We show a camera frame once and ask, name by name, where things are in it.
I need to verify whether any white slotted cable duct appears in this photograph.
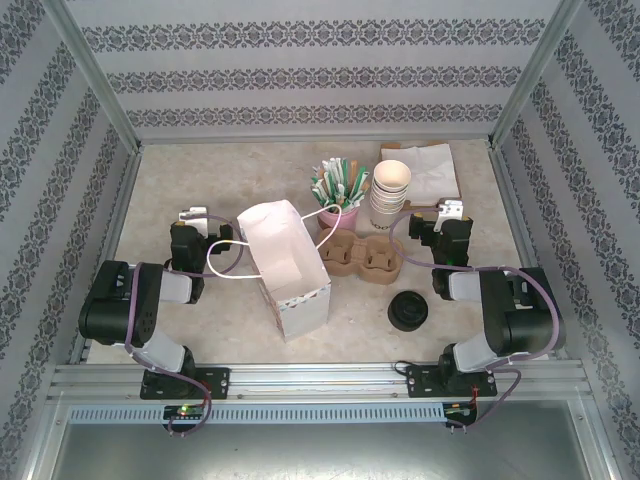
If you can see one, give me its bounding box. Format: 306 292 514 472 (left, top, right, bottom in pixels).
67 403 476 425

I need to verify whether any grey sheet metal panel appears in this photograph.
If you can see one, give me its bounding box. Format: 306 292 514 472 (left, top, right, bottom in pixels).
49 422 609 480

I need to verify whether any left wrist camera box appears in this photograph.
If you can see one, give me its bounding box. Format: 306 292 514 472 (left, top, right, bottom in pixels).
178 204 210 224

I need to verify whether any cartoon print paper bag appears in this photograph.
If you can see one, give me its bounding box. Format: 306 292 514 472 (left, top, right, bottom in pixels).
207 199 346 344

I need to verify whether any brown cardboard tray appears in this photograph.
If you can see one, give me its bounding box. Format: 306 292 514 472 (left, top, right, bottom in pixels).
379 142 462 210

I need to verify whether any pink cup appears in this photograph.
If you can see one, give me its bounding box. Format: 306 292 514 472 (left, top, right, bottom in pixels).
318 204 360 232

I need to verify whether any aluminium frame bar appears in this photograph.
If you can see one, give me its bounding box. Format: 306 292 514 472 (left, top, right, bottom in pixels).
139 133 494 147

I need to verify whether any aluminium frame post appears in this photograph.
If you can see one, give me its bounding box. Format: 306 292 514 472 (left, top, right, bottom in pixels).
42 0 145 154
488 0 599 149

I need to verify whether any white paper napkin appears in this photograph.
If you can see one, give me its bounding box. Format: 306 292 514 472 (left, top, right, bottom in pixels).
380 144 461 199

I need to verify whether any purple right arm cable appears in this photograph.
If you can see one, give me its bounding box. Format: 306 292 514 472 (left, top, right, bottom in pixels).
391 212 561 435

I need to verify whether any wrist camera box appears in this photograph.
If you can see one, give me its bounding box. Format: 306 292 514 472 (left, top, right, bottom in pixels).
435 198 467 232
178 204 210 224

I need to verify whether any aluminium mounting rail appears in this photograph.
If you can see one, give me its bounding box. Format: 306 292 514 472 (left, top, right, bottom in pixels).
49 363 596 401

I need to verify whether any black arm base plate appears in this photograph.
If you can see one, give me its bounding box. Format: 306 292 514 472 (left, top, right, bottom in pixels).
139 367 231 401
404 364 499 400

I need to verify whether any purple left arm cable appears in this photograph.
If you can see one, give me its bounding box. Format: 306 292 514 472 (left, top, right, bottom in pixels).
124 213 248 437

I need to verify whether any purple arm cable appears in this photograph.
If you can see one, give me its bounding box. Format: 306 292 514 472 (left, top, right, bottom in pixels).
124 213 248 437
391 212 561 435

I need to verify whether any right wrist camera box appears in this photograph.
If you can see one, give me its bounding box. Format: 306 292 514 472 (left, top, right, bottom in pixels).
435 198 467 232

